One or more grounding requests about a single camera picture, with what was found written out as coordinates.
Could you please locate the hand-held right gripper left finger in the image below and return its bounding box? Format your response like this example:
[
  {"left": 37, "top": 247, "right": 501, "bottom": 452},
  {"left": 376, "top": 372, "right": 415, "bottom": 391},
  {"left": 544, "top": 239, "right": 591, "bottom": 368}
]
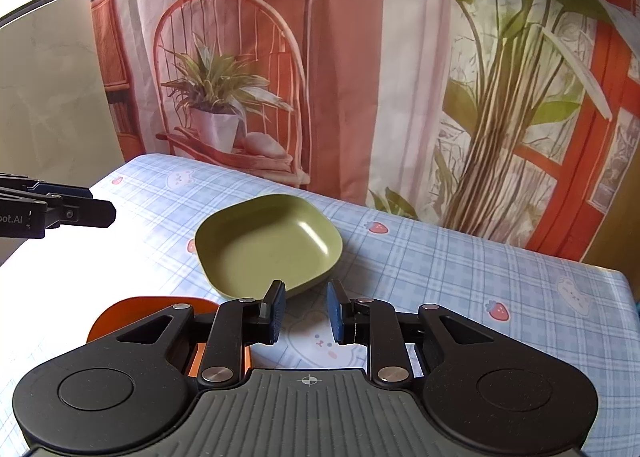
[{"left": 115, "top": 279, "right": 287, "bottom": 385}]

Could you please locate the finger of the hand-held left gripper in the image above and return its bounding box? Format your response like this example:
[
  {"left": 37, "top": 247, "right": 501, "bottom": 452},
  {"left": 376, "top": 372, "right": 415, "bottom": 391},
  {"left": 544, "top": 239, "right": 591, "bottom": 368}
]
[
  {"left": 0, "top": 175, "right": 94, "bottom": 202},
  {"left": 46, "top": 193, "right": 117, "bottom": 229}
]

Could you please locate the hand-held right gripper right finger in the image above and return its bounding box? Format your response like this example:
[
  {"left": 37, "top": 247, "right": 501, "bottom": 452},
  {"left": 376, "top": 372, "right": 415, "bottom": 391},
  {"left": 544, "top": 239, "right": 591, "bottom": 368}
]
[{"left": 326, "top": 279, "right": 506, "bottom": 385}]

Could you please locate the green square plate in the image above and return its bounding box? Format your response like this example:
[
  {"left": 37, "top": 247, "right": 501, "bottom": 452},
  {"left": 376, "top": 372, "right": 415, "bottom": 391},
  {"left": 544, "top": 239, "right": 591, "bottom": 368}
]
[{"left": 194, "top": 194, "right": 344, "bottom": 301}]

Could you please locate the orange plate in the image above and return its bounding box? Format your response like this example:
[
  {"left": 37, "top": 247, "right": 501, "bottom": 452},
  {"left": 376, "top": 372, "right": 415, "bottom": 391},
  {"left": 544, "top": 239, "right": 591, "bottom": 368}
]
[{"left": 86, "top": 294, "right": 251, "bottom": 380}]

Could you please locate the checked printed tablecloth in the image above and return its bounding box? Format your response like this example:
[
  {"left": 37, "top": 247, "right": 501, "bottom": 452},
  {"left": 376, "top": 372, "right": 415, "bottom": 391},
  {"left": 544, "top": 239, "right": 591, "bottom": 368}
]
[{"left": 0, "top": 153, "right": 632, "bottom": 388}]

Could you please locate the printed room backdrop cloth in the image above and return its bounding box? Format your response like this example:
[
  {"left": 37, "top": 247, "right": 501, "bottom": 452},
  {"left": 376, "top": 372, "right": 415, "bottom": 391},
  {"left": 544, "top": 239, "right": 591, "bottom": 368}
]
[{"left": 89, "top": 0, "right": 640, "bottom": 265}]

